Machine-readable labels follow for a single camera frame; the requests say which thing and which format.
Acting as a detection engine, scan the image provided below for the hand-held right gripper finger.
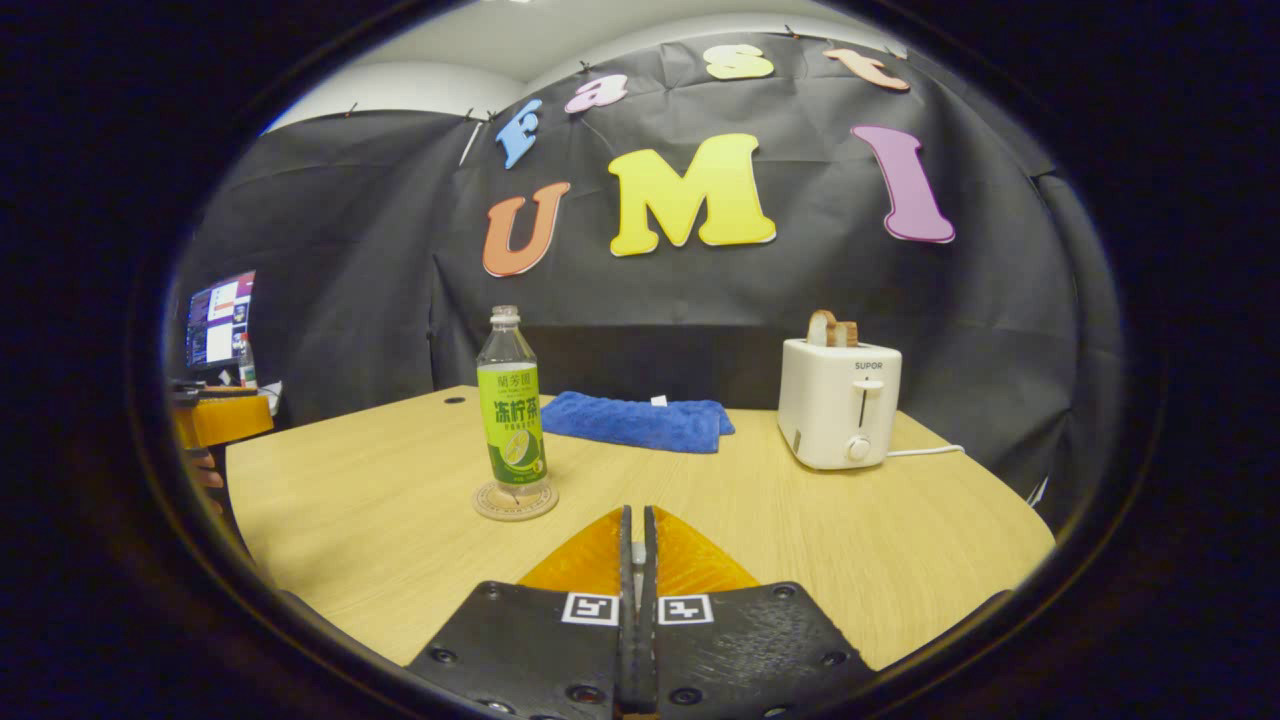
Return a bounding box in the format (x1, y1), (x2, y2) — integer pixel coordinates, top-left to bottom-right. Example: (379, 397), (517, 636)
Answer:
(643, 505), (876, 720)
(405, 505), (636, 720)

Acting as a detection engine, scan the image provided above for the round cork coaster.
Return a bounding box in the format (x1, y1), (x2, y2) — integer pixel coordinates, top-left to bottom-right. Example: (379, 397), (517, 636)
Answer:
(472, 478), (560, 523)

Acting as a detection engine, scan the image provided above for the green label water bottle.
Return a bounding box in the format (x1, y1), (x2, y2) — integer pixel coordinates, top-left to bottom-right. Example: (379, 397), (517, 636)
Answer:
(476, 305), (550, 491)

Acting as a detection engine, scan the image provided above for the computer monitor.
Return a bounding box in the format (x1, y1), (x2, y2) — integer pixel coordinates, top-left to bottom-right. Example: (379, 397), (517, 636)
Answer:
(183, 270), (258, 373)

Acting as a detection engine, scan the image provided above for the blue towel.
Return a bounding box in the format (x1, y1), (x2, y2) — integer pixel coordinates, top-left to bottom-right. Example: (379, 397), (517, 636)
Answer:
(540, 390), (736, 455)

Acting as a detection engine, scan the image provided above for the black backdrop cloth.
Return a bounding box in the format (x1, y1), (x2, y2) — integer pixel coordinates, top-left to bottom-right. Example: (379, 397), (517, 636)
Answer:
(175, 15), (1126, 531)

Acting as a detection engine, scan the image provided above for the white toaster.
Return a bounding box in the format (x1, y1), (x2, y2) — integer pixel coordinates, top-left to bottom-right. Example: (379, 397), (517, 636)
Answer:
(777, 338), (903, 471)

